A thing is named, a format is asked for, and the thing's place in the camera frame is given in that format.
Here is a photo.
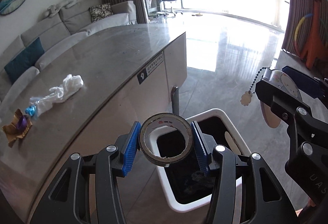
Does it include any round cartoon keychain case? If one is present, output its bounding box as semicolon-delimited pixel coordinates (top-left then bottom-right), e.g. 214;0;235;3
240;67;303;129

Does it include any brown torn paper wrapper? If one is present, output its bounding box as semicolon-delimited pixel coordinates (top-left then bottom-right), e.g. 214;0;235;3
2;109;33;147

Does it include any dark tape roll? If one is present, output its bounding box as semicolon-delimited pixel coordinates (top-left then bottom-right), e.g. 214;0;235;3
139;113;194;167

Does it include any purple plastic lid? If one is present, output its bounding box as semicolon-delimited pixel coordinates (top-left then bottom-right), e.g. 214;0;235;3
16;115;27;132

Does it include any blue snack wrapper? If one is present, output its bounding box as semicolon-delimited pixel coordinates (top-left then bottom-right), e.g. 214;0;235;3
25;104;38;118

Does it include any white trash bin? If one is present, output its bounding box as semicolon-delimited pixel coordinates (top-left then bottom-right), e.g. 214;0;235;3
147;108;253;214

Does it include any orange dinosaur hoop toy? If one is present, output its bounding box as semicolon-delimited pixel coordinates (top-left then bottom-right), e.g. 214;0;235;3
294;0;327;70

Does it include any table label sticker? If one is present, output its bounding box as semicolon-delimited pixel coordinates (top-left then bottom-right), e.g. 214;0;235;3
137;52;164;85

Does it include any teal rectangular cushion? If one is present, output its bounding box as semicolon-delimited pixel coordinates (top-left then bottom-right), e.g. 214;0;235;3
4;37;45;83

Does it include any grey fabric sofa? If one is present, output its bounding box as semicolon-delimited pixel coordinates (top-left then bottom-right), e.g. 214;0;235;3
1;0;137;118

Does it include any right floral cushion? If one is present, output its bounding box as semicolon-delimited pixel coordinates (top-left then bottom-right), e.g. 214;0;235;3
89;3;114;22

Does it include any grey plush toy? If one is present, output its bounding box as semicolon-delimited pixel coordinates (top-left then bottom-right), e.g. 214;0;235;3
41;0;78;19

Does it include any metal table handle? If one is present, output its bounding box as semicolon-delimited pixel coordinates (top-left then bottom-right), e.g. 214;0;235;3
171;86;180;115

